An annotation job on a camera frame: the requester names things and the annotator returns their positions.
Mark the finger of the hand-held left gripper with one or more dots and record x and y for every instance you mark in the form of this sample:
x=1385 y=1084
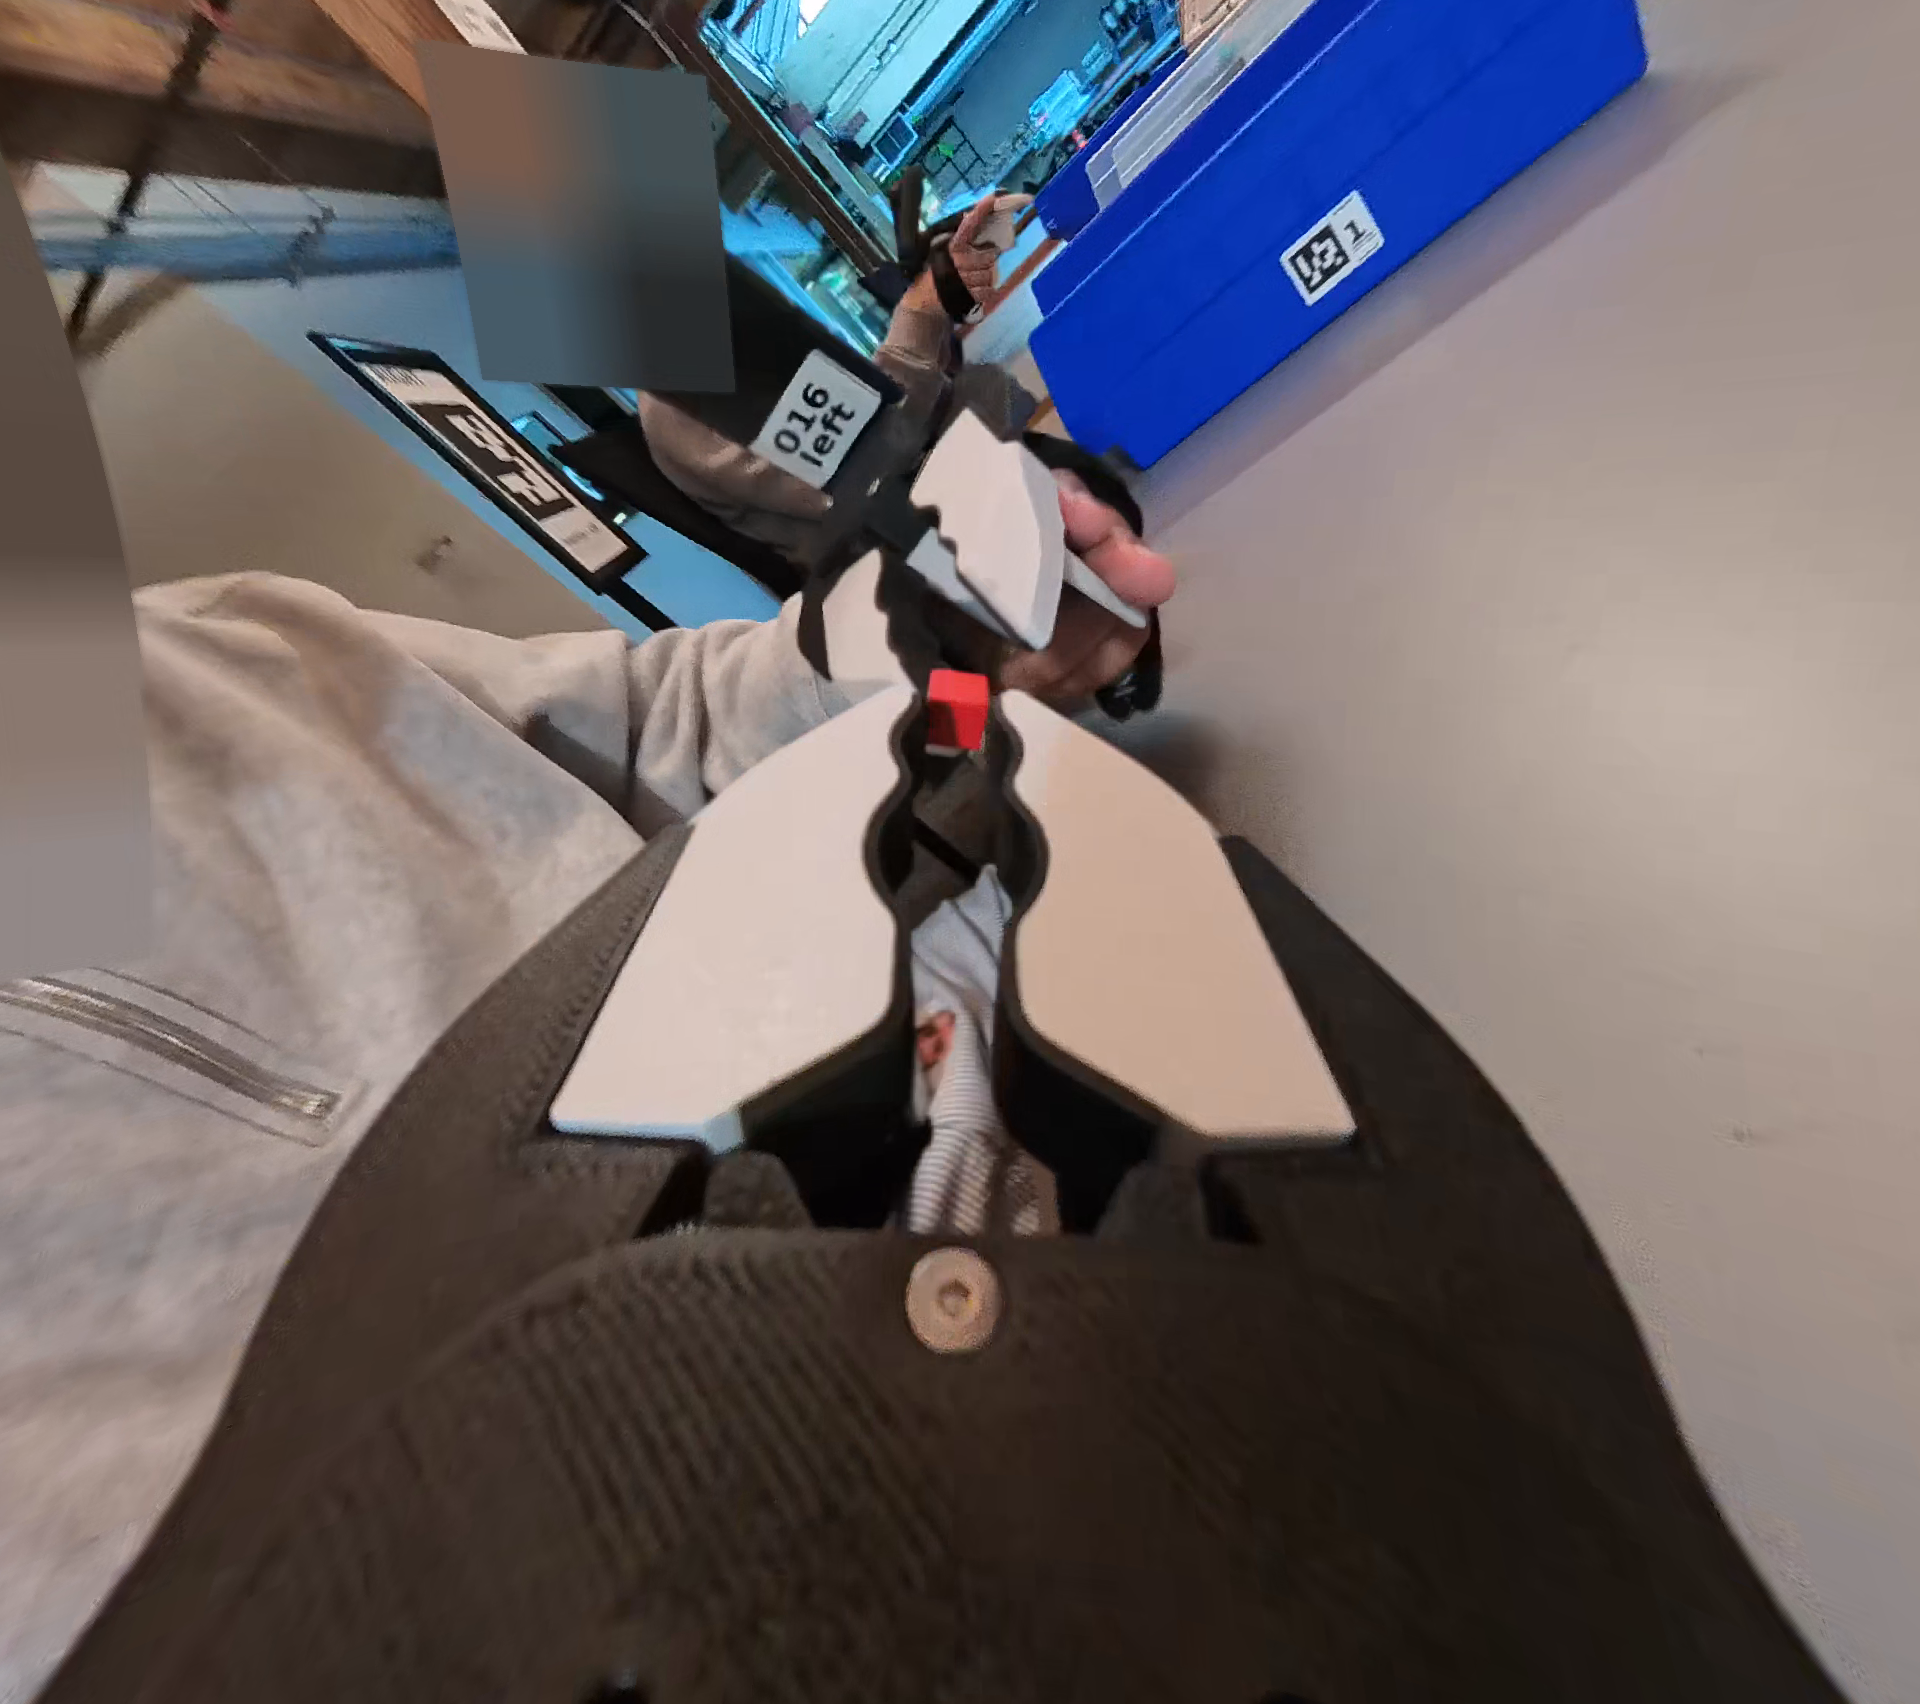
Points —
x=858 y=633
x=999 y=518

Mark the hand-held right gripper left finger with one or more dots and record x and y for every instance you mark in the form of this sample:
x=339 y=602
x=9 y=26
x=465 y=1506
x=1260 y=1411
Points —
x=751 y=938

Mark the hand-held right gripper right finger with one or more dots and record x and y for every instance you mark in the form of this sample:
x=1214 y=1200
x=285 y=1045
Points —
x=1171 y=938

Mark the red block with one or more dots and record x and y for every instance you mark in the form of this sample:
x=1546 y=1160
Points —
x=954 y=714

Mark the person's left forearm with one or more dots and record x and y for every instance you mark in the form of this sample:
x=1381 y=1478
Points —
x=600 y=699

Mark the person's left hand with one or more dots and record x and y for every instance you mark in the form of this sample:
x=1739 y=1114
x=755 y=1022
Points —
x=1110 y=662

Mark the striped cloth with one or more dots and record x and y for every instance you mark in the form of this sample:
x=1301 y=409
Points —
x=968 y=1135

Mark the black framed sign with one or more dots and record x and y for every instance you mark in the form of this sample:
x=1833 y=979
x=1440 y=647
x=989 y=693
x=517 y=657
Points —
x=494 y=467

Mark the large blue plastic bin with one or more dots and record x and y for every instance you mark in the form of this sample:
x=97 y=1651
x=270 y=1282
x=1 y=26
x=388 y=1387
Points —
x=1350 y=174

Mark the person's grey sweatshirt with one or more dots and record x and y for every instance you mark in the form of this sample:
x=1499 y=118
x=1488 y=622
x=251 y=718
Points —
x=225 y=1135

